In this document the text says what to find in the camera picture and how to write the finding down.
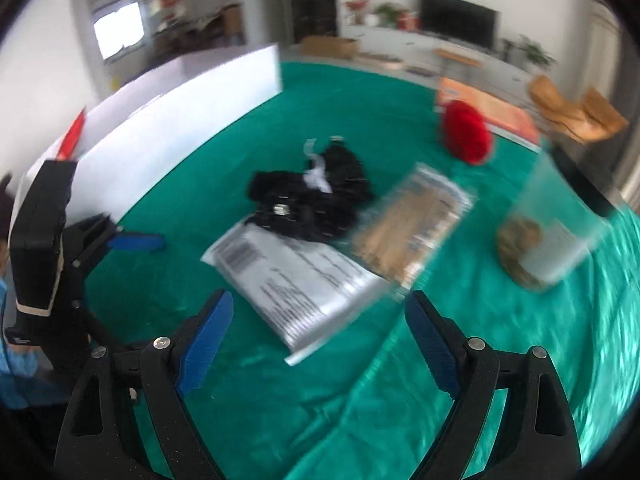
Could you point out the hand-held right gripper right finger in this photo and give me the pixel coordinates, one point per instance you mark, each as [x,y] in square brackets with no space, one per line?
[432,345]

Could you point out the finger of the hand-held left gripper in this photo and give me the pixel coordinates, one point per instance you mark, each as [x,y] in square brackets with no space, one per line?
[100,327]
[135,243]

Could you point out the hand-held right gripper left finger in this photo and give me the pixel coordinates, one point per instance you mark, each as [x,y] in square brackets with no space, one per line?
[207,340]

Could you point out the red snack packet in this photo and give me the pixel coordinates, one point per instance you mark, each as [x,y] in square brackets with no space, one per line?
[71,137]

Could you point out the grey mailing bag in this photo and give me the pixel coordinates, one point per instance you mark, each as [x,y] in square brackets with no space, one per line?
[300,285]

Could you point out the clear plastic packet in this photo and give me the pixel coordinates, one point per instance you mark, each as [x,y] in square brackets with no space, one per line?
[410,225]

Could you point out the green tablecloth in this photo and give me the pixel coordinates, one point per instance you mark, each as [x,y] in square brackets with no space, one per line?
[310,410]

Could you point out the white foam board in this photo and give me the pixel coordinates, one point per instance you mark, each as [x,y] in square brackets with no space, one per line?
[165,120]

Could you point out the clear jar with black lid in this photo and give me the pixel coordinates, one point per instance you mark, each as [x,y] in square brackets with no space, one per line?
[550,230]

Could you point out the black garment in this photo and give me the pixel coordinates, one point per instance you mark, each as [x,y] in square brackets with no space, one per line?
[320,195]

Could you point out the red plush toy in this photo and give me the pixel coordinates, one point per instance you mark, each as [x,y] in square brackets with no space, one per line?
[467,132]

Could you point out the orange flat box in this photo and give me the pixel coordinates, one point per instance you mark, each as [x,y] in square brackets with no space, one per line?
[500,110]

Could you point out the orange lounge chair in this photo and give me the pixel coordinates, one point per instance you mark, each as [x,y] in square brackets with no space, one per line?
[575,107]

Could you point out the brown cardboard box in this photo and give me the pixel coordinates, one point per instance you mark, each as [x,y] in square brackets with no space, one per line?
[330,46]

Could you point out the black display cabinet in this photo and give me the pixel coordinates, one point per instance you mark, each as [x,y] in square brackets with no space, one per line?
[312,0]

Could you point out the white television cabinet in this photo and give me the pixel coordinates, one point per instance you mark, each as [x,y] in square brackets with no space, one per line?
[400,42]

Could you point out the large leafy potted plant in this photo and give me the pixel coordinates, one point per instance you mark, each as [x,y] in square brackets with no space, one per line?
[535,52]

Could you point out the red flower plant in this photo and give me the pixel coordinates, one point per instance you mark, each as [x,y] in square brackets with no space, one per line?
[356,9]

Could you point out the red gift box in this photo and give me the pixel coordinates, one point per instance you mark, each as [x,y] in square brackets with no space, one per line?
[407,21]

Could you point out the black television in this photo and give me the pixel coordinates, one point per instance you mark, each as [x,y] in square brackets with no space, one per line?
[457,20]

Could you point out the green potted plant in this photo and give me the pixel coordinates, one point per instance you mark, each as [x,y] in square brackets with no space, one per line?
[386,14]

